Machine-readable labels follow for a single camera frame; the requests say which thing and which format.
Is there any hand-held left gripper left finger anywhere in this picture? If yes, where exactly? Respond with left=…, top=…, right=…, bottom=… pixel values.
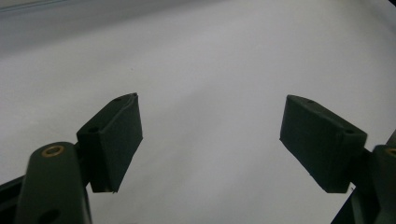
left=76, top=92, right=144, bottom=194

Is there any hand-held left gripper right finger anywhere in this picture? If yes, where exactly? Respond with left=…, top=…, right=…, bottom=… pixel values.
left=279, top=94, right=368, bottom=194

